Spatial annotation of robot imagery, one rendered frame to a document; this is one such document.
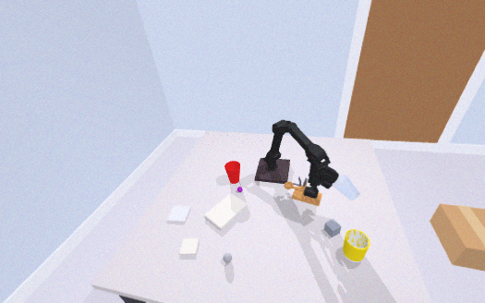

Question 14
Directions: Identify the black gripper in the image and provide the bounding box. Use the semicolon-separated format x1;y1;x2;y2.
303;173;321;199

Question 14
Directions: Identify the grey ball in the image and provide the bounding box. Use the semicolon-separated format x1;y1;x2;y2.
224;253;232;263

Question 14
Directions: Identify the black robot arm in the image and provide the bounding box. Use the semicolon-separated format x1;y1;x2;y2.
263;119;339;189

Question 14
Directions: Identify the yellow cup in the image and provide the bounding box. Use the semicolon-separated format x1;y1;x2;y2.
342;229;370;262

